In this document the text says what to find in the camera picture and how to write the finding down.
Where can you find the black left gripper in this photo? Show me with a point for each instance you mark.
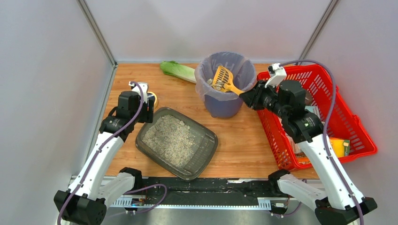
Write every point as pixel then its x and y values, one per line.
pixel 149 115

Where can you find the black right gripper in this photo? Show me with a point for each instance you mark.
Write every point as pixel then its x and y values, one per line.
pixel 253 99

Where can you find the yellow litter scoop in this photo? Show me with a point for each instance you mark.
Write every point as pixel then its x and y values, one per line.
pixel 223 81

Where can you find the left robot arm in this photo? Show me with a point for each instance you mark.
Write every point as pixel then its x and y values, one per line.
pixel 99 158

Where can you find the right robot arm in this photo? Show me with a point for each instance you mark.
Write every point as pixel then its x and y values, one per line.
pixel 317 155

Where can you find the grey transparent litter box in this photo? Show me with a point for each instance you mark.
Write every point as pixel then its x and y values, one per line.
pixel 177 143

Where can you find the teal small box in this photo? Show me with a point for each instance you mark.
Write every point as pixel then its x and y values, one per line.
pixel 313 109

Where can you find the yellow round sponge tin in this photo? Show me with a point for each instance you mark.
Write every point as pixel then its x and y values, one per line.
pixel 153 97

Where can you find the translucent bin liner bag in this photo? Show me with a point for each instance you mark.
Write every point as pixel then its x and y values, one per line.
pixel 243 70

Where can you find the blue trash bin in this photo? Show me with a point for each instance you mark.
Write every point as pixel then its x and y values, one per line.
pixel 223 105

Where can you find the green napa cabbage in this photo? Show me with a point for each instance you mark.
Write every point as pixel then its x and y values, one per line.
pixel 180 71

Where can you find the brown round disc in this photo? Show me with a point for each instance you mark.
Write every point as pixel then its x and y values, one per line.
pixel 308 98

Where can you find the pink white packet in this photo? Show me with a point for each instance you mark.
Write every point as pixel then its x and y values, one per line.
pixel 296 149

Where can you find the red plastic basket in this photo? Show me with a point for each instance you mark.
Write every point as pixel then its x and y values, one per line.
pixel 343 123

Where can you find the yellow orange sponge pack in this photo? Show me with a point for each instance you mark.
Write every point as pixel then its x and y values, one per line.
pixel 341 147

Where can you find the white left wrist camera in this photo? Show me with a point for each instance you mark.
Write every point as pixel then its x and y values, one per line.
pixel 141 88

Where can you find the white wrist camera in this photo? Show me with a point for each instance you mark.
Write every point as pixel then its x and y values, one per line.
pixel 277 74
pixel 141 88

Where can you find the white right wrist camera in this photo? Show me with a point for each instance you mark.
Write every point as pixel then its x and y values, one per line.
pixel 277 74

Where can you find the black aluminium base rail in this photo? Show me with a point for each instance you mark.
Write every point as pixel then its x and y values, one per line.
pixel 208 192

